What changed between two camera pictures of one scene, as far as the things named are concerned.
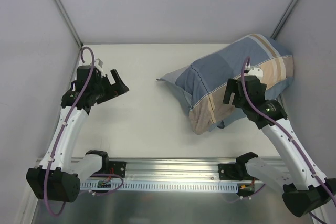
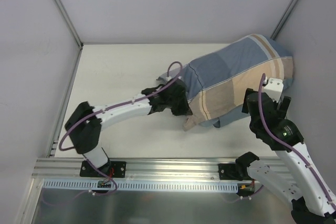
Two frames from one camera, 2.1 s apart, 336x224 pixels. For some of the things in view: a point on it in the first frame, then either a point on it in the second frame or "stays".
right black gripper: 237,93 → 284,104
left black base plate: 117,167 stays
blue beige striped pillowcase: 202,85 stays
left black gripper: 109,87 → 179,98
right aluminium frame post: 292,6 stays
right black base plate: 231,171 stays
